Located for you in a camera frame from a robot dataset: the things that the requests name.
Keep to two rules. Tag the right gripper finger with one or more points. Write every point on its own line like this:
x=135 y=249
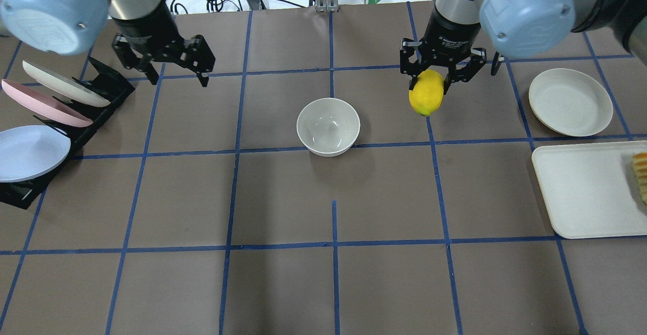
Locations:
x=413 y=73
x=450 y=79

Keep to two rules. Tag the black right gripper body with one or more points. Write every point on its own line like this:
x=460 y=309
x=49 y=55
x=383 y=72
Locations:
x=451 y=34

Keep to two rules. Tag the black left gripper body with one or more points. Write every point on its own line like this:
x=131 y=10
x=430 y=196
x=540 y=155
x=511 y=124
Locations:
x=146 y=31

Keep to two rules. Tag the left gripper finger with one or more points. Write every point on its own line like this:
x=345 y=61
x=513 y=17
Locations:
x=151 y=73
x=203 y=77

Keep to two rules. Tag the yellow lemon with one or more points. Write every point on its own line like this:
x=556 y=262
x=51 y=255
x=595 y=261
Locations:
x=427 y=93

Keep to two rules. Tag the white bowl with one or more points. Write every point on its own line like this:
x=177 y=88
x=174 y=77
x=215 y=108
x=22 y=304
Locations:
x=328 y=127

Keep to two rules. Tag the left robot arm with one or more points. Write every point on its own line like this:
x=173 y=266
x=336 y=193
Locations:
x=69 y=27

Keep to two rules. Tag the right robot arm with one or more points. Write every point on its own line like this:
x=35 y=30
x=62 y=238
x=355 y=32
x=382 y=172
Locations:
x=518 y=29

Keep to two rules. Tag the black dish rack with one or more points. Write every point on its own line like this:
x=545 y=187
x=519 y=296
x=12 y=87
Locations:
x=111 y=85

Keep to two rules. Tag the cream plate in rack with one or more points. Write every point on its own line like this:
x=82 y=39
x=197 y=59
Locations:
x=64 y=86

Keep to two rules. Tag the pink plate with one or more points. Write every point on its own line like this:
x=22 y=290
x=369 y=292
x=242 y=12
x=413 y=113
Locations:
x=44 y=105

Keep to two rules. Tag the round white plate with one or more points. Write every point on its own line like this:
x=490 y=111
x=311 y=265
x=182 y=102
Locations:
x=570 y=102

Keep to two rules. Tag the light blue plate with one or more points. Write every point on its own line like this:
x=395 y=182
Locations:
x=31 y=151

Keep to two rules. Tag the white rectangular tray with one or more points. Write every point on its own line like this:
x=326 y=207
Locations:
x=590 y=190

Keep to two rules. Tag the sliced yellow bread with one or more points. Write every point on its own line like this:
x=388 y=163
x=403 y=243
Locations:
x=639 y=171

